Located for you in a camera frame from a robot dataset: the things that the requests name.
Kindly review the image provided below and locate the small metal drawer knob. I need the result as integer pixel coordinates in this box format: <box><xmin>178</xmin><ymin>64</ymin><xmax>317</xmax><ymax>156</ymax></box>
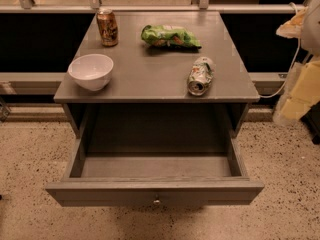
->
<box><xmin>153</xmin><ymin>195</ymin><xmax>161</xmax><ymax>206</ymax></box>

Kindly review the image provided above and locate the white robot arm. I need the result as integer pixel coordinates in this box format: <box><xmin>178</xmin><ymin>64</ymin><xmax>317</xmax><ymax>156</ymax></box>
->
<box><xmin>274</xmin><ymin>0</ymin><xmax>320</xmax><ymax>122</ymax></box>

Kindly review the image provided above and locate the white cable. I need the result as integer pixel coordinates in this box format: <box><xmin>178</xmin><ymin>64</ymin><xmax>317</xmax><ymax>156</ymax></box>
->
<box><xmin>259</xmin><ymin>2</ymin><xmax>303</xmax><ymax>100</ymax></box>

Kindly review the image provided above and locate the brown soda can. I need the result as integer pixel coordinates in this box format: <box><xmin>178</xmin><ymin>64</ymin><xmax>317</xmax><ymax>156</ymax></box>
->
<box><xmin>96</xmin><ymin>8</ymin><xmax>118</xmax><ymax>47</ymax></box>

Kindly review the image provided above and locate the white ceramic bowl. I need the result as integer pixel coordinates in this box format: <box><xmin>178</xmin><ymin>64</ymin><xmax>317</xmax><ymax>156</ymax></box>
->
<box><xmin>68</xmin><ymin>54</ymin><xmax>114</xmax><ymax>91</ymax></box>

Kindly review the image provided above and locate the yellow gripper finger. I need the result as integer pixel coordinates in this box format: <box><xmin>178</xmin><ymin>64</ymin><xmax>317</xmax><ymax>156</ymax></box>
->
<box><xmin>276</xmin><ymin>8</ymin><xmax>307</xmax><ymax>39</ymax></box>
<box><xmin>280</xmin><ymin>60</ymin><xmax>320</xmax><ymax>120</ymax></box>

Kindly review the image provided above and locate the green white 7up can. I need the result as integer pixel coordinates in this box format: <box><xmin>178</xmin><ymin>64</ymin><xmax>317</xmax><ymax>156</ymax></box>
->
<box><xmin>187</xmin><ymin>57</ymin><xmax>214</xmax><ymax>96</ymax></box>

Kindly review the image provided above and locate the grey wooden cabinet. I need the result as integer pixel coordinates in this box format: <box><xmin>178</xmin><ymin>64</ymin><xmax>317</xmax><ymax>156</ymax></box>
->
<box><xmin>53</xmin><ymin>10</ymin><xmax>261</xmax><ymax>139</ymax></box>

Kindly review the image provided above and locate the open grey top drawer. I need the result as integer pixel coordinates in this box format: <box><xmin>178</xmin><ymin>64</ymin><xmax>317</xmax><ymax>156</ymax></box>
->
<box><xmin>46</xmin><ymin>139</ymin><xmax>264</xmax><ymax>207</ymax></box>

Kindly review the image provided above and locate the green chip bag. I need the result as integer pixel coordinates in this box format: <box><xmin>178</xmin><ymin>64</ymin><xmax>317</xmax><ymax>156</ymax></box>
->
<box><xmin>141</xmin><ymin>25</ymin><xmax>201</xmax><ymax>49</ymax></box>

